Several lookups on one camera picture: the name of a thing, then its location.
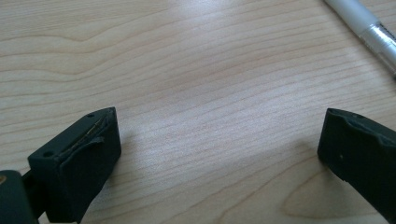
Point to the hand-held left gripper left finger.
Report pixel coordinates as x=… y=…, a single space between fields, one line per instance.
x=84 y=165

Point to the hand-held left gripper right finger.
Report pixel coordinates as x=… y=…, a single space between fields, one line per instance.
x=364 y=155

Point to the white and silver pen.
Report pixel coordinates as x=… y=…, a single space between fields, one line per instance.
x=367 y=28

